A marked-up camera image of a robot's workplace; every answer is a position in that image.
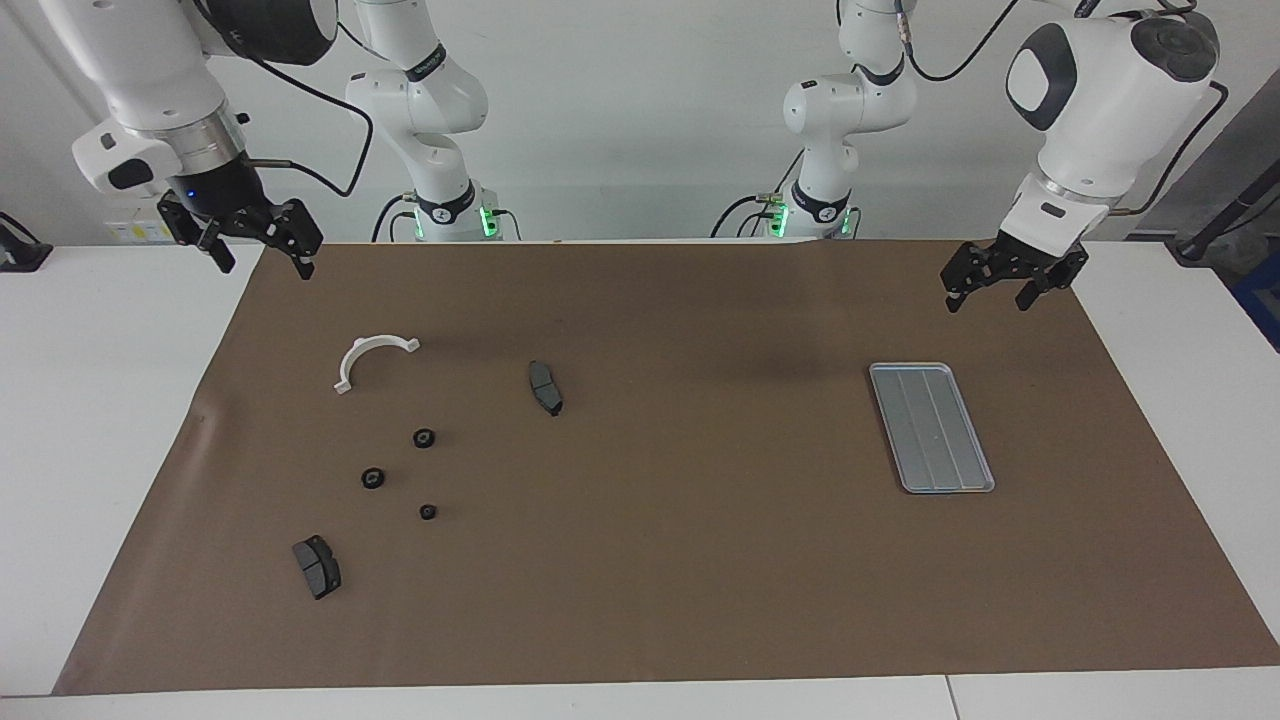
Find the blue crate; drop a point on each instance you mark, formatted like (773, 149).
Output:
(1262, 300)

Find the white curved plastic bracket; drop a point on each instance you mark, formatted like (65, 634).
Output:
(352, 358)

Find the white wall socket box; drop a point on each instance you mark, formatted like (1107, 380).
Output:
(135, 232)

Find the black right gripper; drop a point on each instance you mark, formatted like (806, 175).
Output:
(225, 200)

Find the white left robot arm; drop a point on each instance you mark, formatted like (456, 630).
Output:
(1110, 100)

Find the brown paper mat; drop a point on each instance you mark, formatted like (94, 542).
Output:
(700, 550)

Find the black metal stand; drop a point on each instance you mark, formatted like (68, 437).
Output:
(1215, 225)

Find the black table clamp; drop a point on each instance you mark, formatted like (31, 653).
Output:
(20, 255)

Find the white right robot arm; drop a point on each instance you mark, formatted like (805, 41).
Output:
(150, 70)

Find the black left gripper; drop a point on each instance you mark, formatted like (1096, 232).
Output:
(1020, 262)

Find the dark grey brake pad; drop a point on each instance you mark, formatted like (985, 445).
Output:
(545, 388)
(318, 568)

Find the silver metal tray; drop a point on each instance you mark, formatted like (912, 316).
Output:
(935, 430)

